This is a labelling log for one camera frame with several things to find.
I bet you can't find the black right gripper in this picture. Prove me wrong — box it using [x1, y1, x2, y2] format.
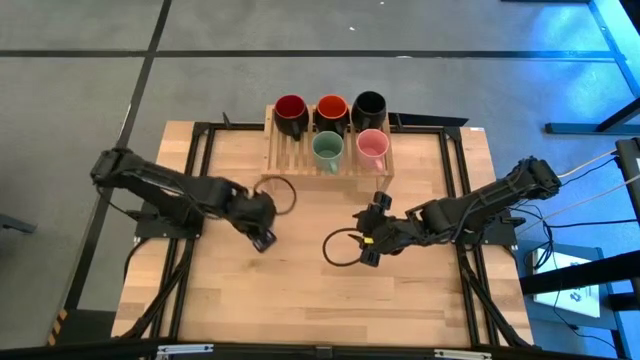
[351, 190, 417, 269]

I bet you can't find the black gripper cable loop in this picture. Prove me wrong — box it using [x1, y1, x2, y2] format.
[251, 174, 299, 217]
[321, 226, 366, 268]

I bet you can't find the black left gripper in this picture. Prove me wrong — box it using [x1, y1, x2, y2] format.
[230, 188, 279, 254]

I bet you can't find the flat black bar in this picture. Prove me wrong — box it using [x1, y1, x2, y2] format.
[388, 111, 470, 129]

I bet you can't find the white sheet with print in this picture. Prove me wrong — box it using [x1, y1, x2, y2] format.
[531, 247, 603, 320]

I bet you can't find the all black mug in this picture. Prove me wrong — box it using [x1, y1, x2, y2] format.
[350, 90, 389, 133]

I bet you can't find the black equipment stand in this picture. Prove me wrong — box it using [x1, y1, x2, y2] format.
[615, 136, 640, 214]

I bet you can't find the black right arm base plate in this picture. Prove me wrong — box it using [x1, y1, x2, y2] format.
[456, 214, 519, 247]

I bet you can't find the yellow black hazard tape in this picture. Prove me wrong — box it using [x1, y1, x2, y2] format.
[46, 307, 69, 348]

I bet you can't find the pink mug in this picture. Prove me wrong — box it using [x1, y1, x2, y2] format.
[355, 128, 391, 173]

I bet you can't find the black mug orange inside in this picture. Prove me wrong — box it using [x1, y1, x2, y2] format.
[313, 93, 352, 139]

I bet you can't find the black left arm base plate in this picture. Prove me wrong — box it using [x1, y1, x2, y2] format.
[134, 202, 204, 241]

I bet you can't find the wooden slatted rack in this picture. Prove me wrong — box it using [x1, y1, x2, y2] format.
[260, 103, 397, 180]

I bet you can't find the white cable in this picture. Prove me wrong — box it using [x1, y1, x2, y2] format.
[556, 148, 620, 180]

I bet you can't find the silver bracket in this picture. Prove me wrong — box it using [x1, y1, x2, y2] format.
[155, 343, 216, 360]
[433, 347, 494, 360]

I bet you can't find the light green mug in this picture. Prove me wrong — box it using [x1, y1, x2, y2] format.
[310, 130, 346, 176]

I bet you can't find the black floor cable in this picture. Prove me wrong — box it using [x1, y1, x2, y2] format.
[514, 157, 640, 351]

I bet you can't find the black left gripper cable loop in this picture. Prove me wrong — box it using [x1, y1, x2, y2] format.
[251, 174, 299, 217]

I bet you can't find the black right gripper cable loop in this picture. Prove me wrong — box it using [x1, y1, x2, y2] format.
[321, 226, 366, 268]

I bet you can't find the black desk leg frame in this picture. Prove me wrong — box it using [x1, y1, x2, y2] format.
[543, 0, 640, 136]

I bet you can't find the black aluminium table frame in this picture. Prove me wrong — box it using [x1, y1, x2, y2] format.
[130, 119, 534, 351]

